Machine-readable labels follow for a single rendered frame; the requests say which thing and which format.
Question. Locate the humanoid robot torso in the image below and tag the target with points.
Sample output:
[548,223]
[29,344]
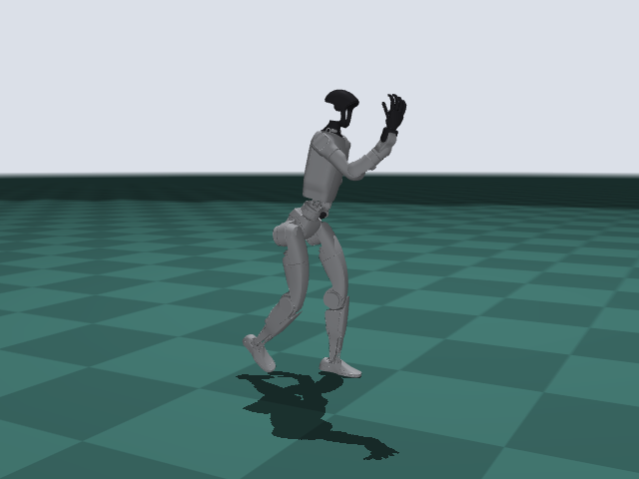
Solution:
[321,183]

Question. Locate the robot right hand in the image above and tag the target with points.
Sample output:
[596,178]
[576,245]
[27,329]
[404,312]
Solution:
[394,116]

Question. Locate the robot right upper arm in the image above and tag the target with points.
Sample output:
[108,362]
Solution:
[326,147]

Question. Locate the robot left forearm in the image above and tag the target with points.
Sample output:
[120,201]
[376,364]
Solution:
[327,206]

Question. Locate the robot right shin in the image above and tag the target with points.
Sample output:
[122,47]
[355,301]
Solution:
[279,319]

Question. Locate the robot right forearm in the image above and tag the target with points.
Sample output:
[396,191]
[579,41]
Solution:
[370,160]

